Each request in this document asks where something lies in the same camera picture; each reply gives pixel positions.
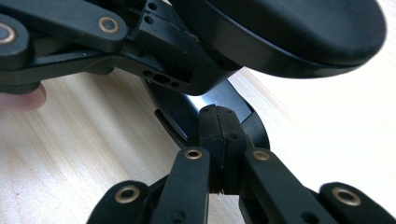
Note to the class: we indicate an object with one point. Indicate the black stapler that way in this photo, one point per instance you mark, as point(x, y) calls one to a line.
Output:
point(280, 28)

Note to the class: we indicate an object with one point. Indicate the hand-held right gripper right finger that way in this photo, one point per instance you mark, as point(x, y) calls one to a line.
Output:
point(233, 137)

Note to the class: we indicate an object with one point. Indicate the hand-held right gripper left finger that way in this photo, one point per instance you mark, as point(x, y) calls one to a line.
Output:
point(210, 133)

